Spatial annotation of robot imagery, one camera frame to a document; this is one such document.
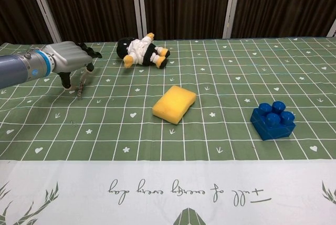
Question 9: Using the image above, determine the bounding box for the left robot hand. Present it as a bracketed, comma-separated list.
[43, 40, 103, 90]

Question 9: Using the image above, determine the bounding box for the dark ribbed partition panel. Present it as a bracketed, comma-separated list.
[143, 0, 234, 41]
[36, 0, 140, 44]
[0, 0, 55, 45]
[230, 0, 336, 39]

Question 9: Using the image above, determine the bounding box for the plush penguin doll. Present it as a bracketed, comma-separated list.
[116, 32, 171, 69]

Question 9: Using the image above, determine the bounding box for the yellow sponge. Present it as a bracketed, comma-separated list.
[152, 85, 197, 125]

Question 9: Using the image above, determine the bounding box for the green checked tablecloth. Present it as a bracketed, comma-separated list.
[0, 36, 336, 225]

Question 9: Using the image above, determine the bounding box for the blue building block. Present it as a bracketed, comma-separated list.
[249, 100, 297, 141]

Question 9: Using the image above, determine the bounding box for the white partition frame post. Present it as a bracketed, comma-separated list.
[222, 0, 242, 39]
[135, 0, 148, 41]
[326, 16, 336, 37]
[25, 0, 63, 44]

